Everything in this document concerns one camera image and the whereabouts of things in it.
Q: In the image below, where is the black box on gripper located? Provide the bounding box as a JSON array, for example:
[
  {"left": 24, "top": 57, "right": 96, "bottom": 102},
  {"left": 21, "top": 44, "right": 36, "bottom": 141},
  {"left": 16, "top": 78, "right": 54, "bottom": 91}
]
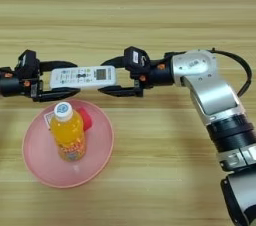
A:
[
  {"left": 14, "top": 49, "right": 41, "bottom": 79},
  {"left": 123, "top": 46, "right": 151, "bottom": 72}
]

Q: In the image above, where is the pink round plate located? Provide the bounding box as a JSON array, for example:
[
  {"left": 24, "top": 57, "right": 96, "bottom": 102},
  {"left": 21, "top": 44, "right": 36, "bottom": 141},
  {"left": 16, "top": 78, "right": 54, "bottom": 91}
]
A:
[{"left": 21, "top": 99, "right": 115, "bottom": 189}]

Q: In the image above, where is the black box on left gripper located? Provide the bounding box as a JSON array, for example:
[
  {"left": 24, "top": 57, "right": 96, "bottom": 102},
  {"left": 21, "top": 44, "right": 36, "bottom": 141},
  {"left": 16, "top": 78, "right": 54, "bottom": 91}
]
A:
[{"left": 14, "top": 49, "right": 41, "bottom": 79}]

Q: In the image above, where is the orange juice bottle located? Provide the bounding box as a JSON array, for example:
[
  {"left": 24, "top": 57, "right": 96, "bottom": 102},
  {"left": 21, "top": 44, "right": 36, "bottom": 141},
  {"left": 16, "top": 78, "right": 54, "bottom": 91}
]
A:
[{"left": 49, "top": 101, "right": 87, "bottom": 163}]

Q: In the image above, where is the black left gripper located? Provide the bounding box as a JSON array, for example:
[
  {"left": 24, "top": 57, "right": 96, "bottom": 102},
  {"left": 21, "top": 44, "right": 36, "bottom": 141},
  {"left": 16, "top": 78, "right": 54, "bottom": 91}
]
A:
[{"left": 0, "top": 60, "right": 81, "bottom": 103}]

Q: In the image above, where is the white remote control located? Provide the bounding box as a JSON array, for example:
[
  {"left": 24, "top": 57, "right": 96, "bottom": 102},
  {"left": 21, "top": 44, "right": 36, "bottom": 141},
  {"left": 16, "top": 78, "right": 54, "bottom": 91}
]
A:
[{"left": 49, "top": 65, "right": 118, "bottom": 90}]

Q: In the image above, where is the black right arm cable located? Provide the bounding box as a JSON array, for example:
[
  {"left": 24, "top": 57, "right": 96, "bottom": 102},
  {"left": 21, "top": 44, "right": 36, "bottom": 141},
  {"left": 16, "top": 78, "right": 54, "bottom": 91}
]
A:
[{"left": 208, "top": 48, "right": 253, "bottom": 98}]

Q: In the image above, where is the red cube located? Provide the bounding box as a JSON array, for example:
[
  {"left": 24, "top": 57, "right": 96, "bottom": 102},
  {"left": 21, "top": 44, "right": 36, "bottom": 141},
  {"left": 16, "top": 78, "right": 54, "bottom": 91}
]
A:
[{"left": 78, "top": 108, "right": 94, "bottom": 132}]

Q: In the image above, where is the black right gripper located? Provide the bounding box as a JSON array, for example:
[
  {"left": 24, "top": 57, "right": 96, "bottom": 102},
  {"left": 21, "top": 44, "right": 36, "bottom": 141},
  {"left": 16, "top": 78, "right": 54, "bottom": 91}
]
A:
[{"left": 98, "top": 55, "right": 176, "bottom": 98}]

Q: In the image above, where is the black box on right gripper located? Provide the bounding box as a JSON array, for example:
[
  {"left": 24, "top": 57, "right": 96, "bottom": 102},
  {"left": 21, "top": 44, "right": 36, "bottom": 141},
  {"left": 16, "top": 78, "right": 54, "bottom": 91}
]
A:
[{"left": 123, "top": 46, "right": 151, "bottom": 72}]

